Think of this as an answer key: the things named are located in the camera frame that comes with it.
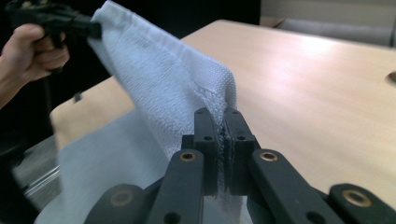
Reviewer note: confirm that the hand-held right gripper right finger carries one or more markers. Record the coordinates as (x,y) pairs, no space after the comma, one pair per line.
(239,146)

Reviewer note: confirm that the light blue towel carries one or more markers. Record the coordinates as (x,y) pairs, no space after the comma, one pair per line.
(162,81)

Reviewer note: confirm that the metal floor rail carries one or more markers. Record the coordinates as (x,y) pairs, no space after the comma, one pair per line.
(40,177)

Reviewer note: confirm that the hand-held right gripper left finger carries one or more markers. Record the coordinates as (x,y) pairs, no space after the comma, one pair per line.
(204,146)

